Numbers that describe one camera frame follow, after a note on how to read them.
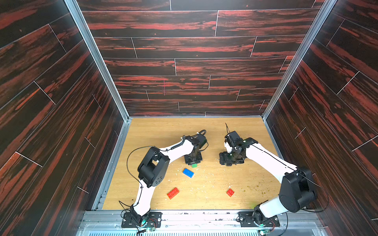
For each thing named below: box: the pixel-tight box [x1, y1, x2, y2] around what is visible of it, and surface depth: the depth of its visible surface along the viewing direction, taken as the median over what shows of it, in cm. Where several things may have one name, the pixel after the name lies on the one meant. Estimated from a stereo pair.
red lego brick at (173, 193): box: [167, 187, 180, 200], surface depth 83 cm
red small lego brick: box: [226, 188, 235, 198], surface depth 84 cm
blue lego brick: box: [183, 168, 195, 179], surface depth 90 cm
